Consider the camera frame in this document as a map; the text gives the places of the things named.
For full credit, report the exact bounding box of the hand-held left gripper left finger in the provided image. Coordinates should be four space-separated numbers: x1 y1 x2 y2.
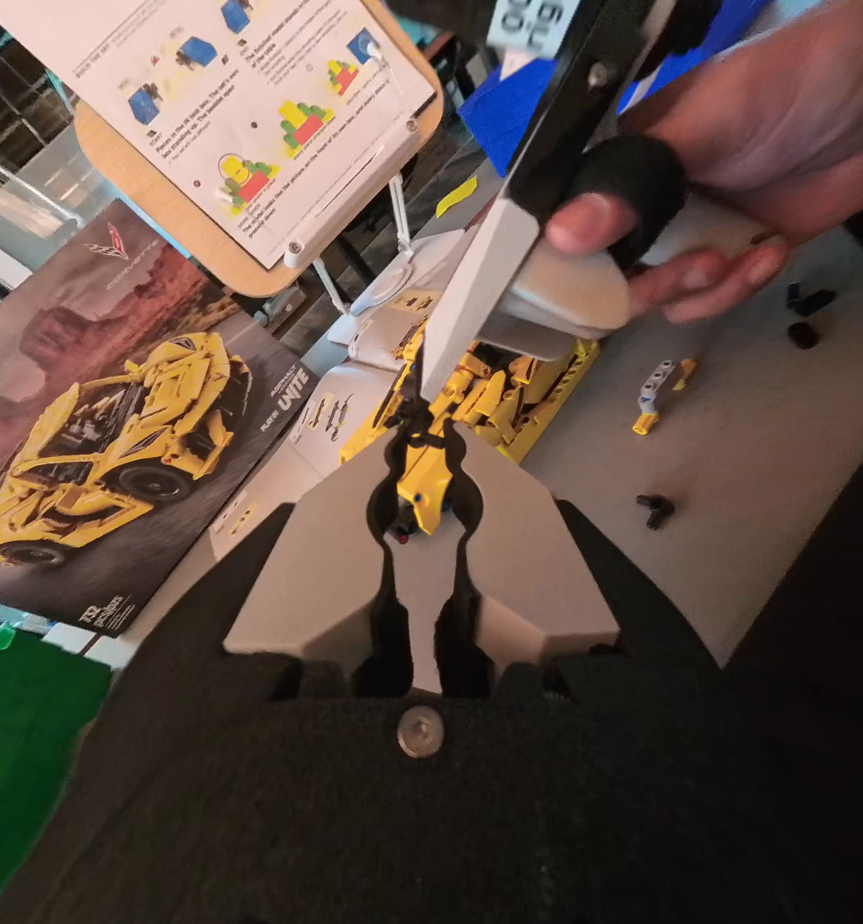
223 424 405 688

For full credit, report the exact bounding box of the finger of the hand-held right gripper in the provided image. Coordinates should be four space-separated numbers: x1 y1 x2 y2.
419 197 549 403

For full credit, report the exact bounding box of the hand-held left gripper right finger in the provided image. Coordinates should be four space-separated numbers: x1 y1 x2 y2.
443 419 621 688

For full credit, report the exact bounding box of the yellow toy brick car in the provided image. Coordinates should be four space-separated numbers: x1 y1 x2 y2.
339 335 600 540

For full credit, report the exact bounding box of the small black connector piece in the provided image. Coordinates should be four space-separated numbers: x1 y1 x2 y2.
395 413 448 454

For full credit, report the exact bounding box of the grey desk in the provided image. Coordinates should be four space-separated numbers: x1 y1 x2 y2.
85 137 863 672

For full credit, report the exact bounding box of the person's right hand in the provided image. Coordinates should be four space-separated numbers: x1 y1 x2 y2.
545 0 863 324

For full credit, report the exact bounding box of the white board stand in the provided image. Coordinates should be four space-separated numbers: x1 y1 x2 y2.
310 172 491 363

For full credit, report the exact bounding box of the blue plastic bin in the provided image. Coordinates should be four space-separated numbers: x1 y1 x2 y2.
456 0 775 179

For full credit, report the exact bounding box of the yellow sticky note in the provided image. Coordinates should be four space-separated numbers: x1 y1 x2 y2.
435 177 480 220

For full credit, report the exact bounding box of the open instruction booklet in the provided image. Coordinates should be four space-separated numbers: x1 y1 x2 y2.
209 285 450 565

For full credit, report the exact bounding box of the toy car set box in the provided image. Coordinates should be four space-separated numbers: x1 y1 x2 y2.
0 198 325 641

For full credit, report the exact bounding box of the printed instruction sheet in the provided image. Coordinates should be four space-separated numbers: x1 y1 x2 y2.
0 0 438 271

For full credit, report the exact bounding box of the green plastic bin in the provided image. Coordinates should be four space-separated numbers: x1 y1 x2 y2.
0 621 115 924

